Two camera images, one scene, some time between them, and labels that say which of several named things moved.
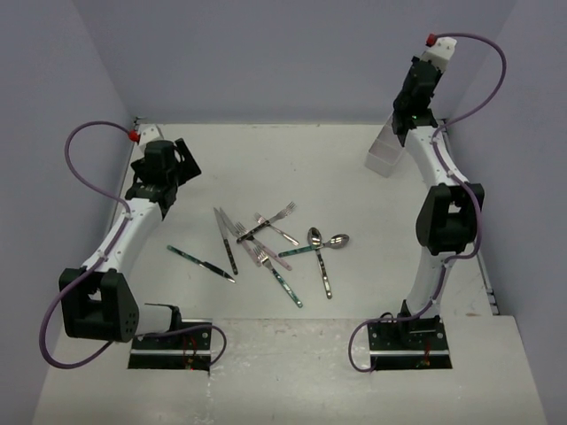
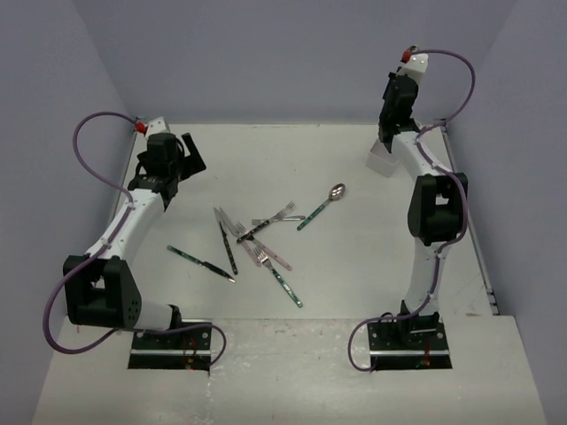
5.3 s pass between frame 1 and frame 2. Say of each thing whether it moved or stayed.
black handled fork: stayed
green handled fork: stayed
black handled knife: stayed
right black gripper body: moved
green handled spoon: moved
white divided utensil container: stayed
